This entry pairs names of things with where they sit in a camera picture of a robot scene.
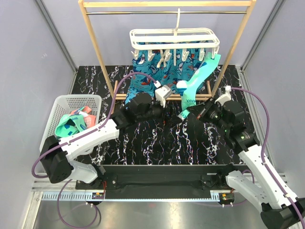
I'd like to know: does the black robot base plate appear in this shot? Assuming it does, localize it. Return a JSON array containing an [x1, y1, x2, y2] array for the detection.
[[66, 164, 275, 200]]

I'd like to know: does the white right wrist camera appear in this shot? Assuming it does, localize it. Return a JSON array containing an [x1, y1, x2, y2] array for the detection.
[[215, 85, 232, 105]]

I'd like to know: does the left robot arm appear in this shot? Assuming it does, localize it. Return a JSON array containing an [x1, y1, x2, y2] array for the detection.
[[40, 93, 183, 189]]

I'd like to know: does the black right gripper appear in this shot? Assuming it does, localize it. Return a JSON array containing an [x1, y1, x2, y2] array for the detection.
[[187, 97, 231, 133]]

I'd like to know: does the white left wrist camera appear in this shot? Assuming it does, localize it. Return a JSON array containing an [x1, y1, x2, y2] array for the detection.
[[154, 81, 173, 108]]

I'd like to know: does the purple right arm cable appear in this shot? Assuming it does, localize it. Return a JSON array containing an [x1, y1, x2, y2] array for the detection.
[[227, 86, 305, 229]]

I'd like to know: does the pink sock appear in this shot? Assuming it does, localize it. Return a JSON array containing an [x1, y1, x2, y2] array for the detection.
[[70, 106, 92, 115], [83, 113, 96, 128]]

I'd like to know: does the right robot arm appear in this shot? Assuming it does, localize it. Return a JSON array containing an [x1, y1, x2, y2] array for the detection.
[[187, 99, 305, 229]]

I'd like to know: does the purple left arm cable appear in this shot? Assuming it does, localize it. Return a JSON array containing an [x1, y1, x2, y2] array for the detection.
[[32, 72, 160, 227]]

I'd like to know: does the wooden clothes rack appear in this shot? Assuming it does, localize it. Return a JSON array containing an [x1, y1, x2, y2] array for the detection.
[[78, 0, 256, 99]]

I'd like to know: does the white plastic clip hanger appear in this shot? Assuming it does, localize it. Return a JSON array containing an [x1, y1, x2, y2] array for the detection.
[[129, 9, 220, 63]]

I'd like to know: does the mint green sock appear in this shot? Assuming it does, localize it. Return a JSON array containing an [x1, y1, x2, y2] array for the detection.
[[55, 114, 87, 138], [176, 52, 221, 121]]

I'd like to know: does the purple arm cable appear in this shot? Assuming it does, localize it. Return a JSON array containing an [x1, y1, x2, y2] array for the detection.
[[32, 72, 160, 227], [227, 86, 305, 229]]

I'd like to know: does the white perforated plastic basket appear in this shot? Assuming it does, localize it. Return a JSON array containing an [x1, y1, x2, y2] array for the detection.
[[39, 94, 102, 152]]

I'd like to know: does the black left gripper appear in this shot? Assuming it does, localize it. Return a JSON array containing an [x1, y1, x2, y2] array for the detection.
[[137, 97, 183, 130]]

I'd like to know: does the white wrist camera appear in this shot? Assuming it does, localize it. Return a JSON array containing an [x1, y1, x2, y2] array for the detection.
[[154, 81, 173, 108], [215, 85, 232, 105]]

